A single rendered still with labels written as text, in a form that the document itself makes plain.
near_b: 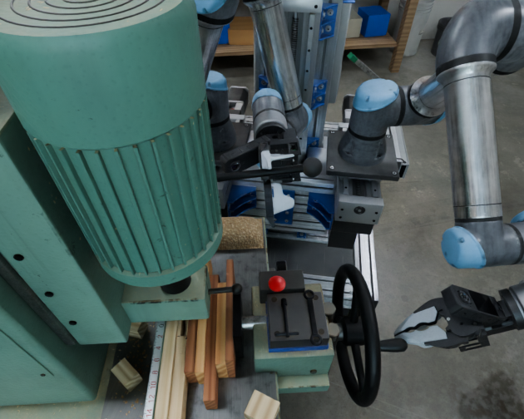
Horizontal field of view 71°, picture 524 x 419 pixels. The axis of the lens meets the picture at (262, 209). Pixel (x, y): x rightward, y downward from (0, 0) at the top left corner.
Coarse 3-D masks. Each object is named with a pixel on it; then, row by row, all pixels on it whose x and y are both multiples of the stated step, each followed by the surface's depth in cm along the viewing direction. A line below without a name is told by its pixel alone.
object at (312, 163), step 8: (304, 160) 63; (312, 160) 62; (272, 168) 63; (280, 168) 63; (288, 168) 63; (296, 168) 63; (304, 168) 62; (312, 168) 62; (320, 168) 62; (216, 176) 63; (224, 176) 63; (232, 176) 63; (240, 176) 63; (248, 176) 63; (256, 176) 63; (264, 176) 64; (312, 176) 63
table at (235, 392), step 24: (264, 240) 85; (216, 264) 80; (240, 264) 80; (264, 264) 80; (240, 360) 66; (192, 384) 64; (240, 384) 64; (264, 384) 64; (288, 384) 66; (312, 384) 66; (192, 408) 61; (240, 408) 61
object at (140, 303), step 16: (208, 272) 65; (128, 288) 61; (144, 288) 61; (160, 288) 61; (192, 288) 61; (208, 288) 64; (128, 304) 59; (144, 304) 60; (160, 304) 60; (176, 304) 60; (192, 304) 60; (208, 304) 64; (144, 320) 64; (160, 320) 64
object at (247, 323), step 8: (240, 296) 65; (240, 304) 63; (240, 312) 63; (240, 320) 61; (248, 320) 65; (256, 320) 65; (264, 320) 65; (240, 328) 60; (248, 328) 65; (240, 336) 60; (240, 344) 62; (240, 352) 64
